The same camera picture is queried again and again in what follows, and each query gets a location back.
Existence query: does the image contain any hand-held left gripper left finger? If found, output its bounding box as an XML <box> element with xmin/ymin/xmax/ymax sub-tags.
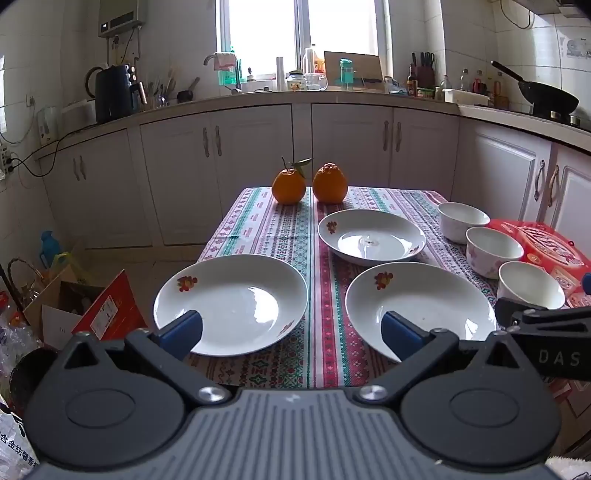
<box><xmin>60</xmin><ymin>310</ymin><xmax>232</xmax><ymax>407</ymax></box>

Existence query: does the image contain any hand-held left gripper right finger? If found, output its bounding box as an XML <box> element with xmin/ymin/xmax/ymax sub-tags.
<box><xmin>355</xmin><ymin>310</ymin><xmax>527</xmax><ymax>407</ymax></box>

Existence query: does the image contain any plain white bowl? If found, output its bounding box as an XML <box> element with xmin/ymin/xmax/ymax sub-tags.
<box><xmin>497</xmin><ymin>261</ymin><xmax>567</xmax><ymax>311</ymax></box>
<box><xmin>438</xmin><ymin>202</ymin><xmax>491</xmax><ymax>244</ymax></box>

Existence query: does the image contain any white plate with fruit print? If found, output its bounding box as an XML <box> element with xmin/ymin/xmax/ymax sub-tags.
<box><xmin>345</xmin><ymin>262</ymin><xmax>498</xmax><ymax>363</ymax></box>
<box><xmin>318</xmin><ymin>209</ymin><xmax>427</xmax><ymax>267</ymax></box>
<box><xmin>153</xmin><ymin>254</ymin><xmax>309</xmax><ymax>357</ymax></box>

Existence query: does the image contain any red round gift box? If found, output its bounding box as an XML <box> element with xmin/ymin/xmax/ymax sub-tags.
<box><xmin>487</xmin><ymin>218</ymin><xmax>591</xmax><ymax>309</ymax></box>

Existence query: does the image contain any white bowl with pink flowers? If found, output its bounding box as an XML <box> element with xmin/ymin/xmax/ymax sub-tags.
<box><xmin>465</xmin><ymin>226</ymin><xmax>526</xmax><ymax>279</ymax></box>

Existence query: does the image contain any patterned tablecloth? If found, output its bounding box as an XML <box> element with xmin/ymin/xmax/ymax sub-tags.
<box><xmin>185</xmin><ymin>186</ymin><xmax>591</xmax><ymax>391</ymax></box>

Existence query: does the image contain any open cardboard box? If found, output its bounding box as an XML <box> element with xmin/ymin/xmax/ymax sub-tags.
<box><xmin>23</xmin><ymin>265</ymin><xmax>105</xmax><ymax>343</ymax></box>

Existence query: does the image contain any yellow plastic bag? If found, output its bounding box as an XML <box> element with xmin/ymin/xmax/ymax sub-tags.
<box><xmin>51</xmin><ymin>251</ymin><xmax>89</xmax><ymax>283</ymax></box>

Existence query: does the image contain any dark bucket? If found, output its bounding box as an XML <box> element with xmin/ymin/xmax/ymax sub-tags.
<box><xmin>9</xmin><ymin>348</ymin><xmax>58</xmax><ymax>416</ymax></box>

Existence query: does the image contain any blue thermos jug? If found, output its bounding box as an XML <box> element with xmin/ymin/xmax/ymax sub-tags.
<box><xmin>41</xmin><ymin>231</ymin><xmax>63</xmax><ymax>269</ymax></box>

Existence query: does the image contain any wicker basket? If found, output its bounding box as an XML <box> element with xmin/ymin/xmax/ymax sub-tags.
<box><xmin>7</xmin><ymin>257</ymin><xmax>44</xmax><ymax>311</ymax></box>

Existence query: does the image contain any clear plastic bag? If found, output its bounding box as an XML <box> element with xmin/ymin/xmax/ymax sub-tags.
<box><xmin>0</xmin><ymin>291</ymin><xmax>43</xmax><ymax>402</ymax></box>

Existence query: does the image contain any gas stove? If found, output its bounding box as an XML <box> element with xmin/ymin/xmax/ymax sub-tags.
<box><xmin>531</xmin><ymin>108</ymin><xmax>591</xmax><ymax>129</ymax></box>

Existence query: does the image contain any orange with stem and leaf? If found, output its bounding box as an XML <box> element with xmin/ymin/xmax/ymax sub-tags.
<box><xmin>271</xmin><ymin>157</ymin><xmax>313</xmax><ymax>205</ymax></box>

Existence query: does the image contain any black wok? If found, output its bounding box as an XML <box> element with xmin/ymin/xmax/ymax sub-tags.
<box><xmin>491</xmin><ymin>60</ymin><xmax>580</xmax><ymax>116</ymax></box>

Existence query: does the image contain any white kitchen cabinet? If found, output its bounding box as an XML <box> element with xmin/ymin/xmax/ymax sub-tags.
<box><xmin>39</xmin><ymin>102</ymin><xmax>591</xmax><ymax>259</ymax></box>

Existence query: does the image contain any white printed sack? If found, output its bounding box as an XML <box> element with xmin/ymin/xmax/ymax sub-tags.
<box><xmin>0</xmin><ymin>406</ymin><xmax>38</xmax><ymax>480</ymax></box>

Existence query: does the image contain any white rectangular tray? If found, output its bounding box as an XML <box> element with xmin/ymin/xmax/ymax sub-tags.
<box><xmin>443</xmin><ymin>89</ymin><xmax>489</xmax><ymax>107</ymax></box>

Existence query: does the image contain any small black pan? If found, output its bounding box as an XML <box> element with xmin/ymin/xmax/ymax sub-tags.
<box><xmin>178</xmin><ymin>78</ymin><xmax>201</xmax><ymax>103</ymax></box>

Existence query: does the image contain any utensil holder with chopsticks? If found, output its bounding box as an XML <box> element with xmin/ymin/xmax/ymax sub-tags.
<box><xmin>139</xmin><ymin>69</ymin><xmax>178</xmax><ymax>109</ymax></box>

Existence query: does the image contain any dark blue kitchen appliance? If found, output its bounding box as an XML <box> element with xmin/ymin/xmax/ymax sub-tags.
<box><xmin>85</xmin><ymin>65</ymin><xmax>148</xmax><ymax>124</ymax></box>

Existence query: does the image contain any white electric kettle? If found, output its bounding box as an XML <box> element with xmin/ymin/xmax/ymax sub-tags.
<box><xmin>37</xmin><ymin>106</ymin><xmax>61</xmax><ymax>145</ymax></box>

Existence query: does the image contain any knife block with knives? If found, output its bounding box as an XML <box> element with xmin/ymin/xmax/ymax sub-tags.
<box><xmin>412</xmin><ymin>52</ymin><xmax>437</xmax><ymax>89</ymax></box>

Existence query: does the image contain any metal sink faucet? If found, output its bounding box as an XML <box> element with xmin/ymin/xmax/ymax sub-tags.
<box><xmin>204</xmin><ymin>53</ymin><xmax>242</xmax><ymax>95</ymax></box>

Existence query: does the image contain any green bottle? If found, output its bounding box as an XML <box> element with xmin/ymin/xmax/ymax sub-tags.
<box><xmin>220</xmin><ymin>45</ymin><xmax>243</xmax><ymax>86</ymax></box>

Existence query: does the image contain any cardboard sheet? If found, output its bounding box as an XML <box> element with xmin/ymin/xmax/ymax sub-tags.
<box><xmin>324</xmin><ymin>51</ymin><xmax>384</xmax><ymax>88</ymax></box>

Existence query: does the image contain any range hood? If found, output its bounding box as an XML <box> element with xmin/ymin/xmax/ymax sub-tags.
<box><xmin>512</xmin><ymin>0</ymin><xmax>591</xmax><ymax>18</ymax></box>

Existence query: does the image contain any clear oil bottle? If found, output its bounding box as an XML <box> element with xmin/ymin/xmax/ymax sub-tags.
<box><xmin>302</xmin><ymin>45</ymin><xmax>326</xmax><ymax>75</ymax></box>

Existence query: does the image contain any kitchen window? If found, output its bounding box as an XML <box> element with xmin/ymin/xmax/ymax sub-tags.
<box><xmin>217</xmin><ymin>0</ymin><xmax>391</xmax><ymax>77</ymax></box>

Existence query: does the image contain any black power cable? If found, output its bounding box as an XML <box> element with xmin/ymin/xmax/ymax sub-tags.
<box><xmin>9</xmin><ymin>131</ymin><xmax>63</xmax><ymax>178</ymax></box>

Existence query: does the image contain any wall water heater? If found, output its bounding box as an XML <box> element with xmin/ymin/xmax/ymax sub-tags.
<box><xmin>98</xmin><ymin>0</ymin><xmax>147</xmax><ymax>38</ymax></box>

